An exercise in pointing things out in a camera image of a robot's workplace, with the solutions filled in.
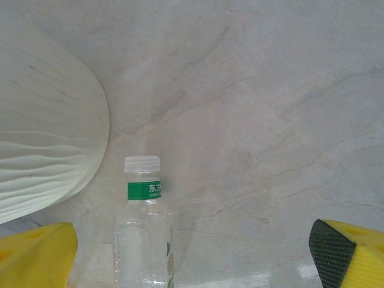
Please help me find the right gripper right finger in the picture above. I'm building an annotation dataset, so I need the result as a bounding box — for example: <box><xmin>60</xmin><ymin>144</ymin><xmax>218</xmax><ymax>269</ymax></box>
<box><xmin>308</xmin><ymin>218</ymin><xmax>384</xmax><ymax>288</ymax></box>

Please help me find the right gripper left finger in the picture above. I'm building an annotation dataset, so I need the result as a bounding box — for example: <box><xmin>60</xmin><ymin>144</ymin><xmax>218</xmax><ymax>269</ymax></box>
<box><xmin>0</xmin><ymin>221</ymin><xmax>79</xmax><ymax>288</ymax></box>

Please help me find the clear bottle green neck label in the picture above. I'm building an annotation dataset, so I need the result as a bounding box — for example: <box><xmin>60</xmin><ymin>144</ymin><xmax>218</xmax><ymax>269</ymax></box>
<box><xmin>113</xmin><ymin>155</ymin><xmax>175</xmax><ymax>288</ymax></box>

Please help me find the cream ribbed plastic bin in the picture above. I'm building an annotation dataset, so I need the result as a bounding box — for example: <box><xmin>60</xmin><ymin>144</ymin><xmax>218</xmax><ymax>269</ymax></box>
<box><xmin>0</xmin><ymin>17</ymin><xmax>110</xmax><ymax>224</ymax></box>

